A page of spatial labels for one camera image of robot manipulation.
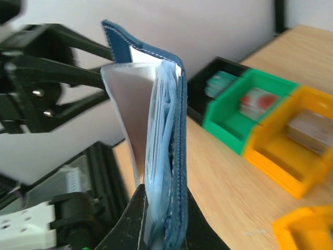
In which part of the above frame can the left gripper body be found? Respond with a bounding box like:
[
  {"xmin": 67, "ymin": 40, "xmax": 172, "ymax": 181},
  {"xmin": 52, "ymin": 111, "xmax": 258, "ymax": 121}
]
[{"xmin": 1, "ymin": 24, "xmax": 75, "ymax": 134}]

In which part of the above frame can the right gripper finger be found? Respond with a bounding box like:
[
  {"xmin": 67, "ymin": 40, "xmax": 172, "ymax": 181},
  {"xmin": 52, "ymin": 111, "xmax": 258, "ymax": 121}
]
[{"xmin": 95, "ymin": 184, "xmax": 229, "ymax": 249}]

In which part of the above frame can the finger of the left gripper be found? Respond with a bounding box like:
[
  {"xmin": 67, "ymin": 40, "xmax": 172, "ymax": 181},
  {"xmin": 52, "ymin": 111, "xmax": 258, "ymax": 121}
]
[
  {"xmin": 62, "ymin": 27, "xmax": 113, "ymax": 61},
  {"xmin": 59, "ymin": 63, "xmax": 105, "ymax": 90}
]

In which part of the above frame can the blue leather card holder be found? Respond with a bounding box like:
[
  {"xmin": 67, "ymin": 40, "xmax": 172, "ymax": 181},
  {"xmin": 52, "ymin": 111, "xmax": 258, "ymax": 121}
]
[{"xmin": 103, "ymin": 20, "xmax": 188, "ymax": 249}]

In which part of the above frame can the yellow triple storage bin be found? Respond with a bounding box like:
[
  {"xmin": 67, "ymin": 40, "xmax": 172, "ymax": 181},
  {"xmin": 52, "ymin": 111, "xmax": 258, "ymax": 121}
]
[{"xmin": 272, "ymin": 205, "xmax": 332, "ymax": 249}]

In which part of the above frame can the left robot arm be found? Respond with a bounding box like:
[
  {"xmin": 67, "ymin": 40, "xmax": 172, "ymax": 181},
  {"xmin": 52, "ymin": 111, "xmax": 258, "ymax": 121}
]
[{"xmin": 1, "ymin": 24, "xmax": 129, "ymax": 249}]

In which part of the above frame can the teal card stack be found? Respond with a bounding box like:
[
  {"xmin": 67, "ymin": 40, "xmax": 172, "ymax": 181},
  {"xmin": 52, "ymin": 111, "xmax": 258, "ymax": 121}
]
[{"xmin": 205, "ymin": 71, "xmax": 237, "ymax": 98}]

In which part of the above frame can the white red-dot card stack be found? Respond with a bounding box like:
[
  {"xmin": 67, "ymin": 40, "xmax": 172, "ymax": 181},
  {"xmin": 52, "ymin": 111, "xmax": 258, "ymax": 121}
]
[{"xmin": 239, "ymin": 87, "xmax": 280, "ymax": 121}]

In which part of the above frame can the beige card stack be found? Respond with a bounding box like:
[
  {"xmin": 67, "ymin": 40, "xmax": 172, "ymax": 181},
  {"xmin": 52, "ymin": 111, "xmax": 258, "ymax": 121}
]
[{"xmin": 286, "ymin": 109, "xmax": 332, "ymax": 155}]

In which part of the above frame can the black storage bin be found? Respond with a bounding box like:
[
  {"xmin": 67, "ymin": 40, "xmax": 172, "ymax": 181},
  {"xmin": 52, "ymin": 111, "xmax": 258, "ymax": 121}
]
[{"xmin": 187, "ymin": 57, "xmax": 249, "ymax": 124}]

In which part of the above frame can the green storage bin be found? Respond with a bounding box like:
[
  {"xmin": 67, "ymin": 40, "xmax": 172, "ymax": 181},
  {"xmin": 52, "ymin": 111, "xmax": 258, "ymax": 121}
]
[{"xmin": 202, "ymin": 69, "xmax": 299, "ymax": 155}]

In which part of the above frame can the yellow single storage bin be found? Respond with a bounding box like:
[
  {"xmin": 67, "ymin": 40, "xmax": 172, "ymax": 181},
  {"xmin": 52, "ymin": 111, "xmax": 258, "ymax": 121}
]
[{"xmin": 244, "ymin": 86, "xmax": 332, "ymax": 198}]

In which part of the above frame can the black aluminium frame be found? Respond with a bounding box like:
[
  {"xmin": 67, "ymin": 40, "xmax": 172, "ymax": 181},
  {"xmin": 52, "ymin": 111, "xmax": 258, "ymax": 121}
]
[{"xmin": 273, "ymin": 0, "xmax": 287, "ymax": 33}]

